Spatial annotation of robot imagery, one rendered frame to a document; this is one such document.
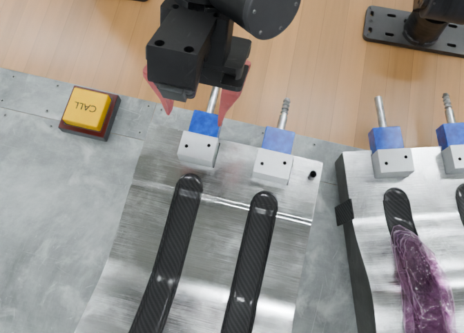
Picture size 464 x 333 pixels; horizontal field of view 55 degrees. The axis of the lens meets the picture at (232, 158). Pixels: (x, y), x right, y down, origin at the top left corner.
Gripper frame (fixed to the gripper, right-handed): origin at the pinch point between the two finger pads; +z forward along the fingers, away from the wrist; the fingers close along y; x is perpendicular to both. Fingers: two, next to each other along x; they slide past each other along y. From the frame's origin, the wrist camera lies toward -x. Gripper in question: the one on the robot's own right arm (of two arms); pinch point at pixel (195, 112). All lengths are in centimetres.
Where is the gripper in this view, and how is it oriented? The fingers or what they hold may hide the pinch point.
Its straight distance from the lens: 53.7
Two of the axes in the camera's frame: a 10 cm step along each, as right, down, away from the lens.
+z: -1.2, 7.2, 6.8
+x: 2.0, -6.6, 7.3
